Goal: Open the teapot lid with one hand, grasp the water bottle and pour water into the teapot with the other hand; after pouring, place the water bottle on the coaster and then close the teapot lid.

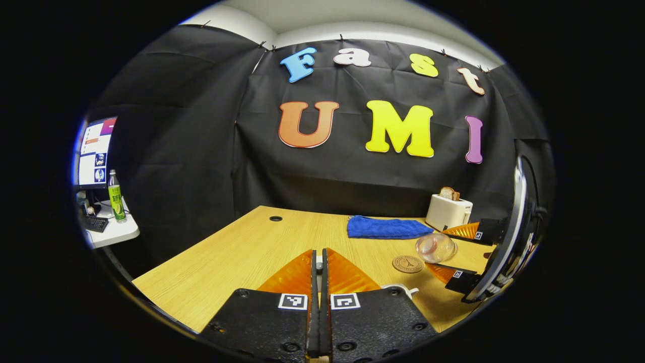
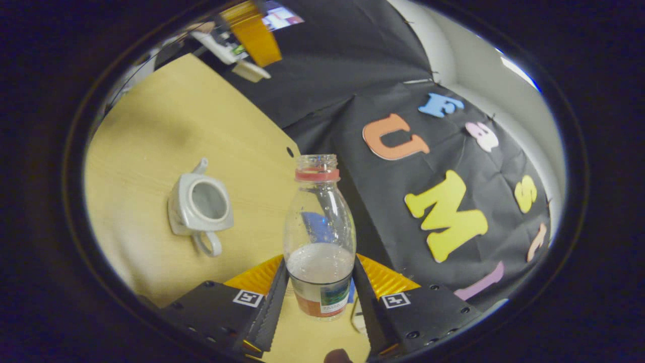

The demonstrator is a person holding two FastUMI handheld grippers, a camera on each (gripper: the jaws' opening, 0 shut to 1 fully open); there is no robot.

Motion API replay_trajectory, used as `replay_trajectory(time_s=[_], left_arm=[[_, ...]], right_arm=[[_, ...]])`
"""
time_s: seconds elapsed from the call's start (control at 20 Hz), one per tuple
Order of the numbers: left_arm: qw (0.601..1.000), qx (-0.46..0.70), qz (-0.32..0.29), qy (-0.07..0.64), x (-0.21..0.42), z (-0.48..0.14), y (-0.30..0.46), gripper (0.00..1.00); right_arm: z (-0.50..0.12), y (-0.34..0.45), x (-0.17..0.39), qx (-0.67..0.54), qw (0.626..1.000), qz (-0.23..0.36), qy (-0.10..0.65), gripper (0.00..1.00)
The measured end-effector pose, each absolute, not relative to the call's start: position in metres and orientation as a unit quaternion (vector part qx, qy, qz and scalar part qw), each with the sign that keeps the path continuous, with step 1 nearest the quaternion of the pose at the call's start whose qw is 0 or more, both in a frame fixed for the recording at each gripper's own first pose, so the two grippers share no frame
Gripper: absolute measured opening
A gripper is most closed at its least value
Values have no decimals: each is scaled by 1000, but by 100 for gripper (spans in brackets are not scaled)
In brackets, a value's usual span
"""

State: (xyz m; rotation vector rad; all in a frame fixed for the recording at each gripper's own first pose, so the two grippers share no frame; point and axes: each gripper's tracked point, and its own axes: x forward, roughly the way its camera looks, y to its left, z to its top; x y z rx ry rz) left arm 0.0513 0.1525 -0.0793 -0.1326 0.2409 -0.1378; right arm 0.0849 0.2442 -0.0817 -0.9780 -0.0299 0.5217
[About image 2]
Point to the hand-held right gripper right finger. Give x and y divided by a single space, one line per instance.
428 312

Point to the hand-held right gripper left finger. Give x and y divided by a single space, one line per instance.
216 307

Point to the computer monitor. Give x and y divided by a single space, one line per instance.
282 15

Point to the ceiling light panel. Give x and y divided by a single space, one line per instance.
521 73

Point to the black backdrop cloth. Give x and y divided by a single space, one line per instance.
352 55

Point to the white side table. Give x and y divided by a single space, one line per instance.
216 45

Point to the white ceramic teacup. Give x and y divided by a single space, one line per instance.
181 222

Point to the white teacup lid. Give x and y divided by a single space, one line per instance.
250 71

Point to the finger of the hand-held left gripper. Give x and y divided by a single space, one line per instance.
252 30

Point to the clear plastic water bottle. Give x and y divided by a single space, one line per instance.
320 237

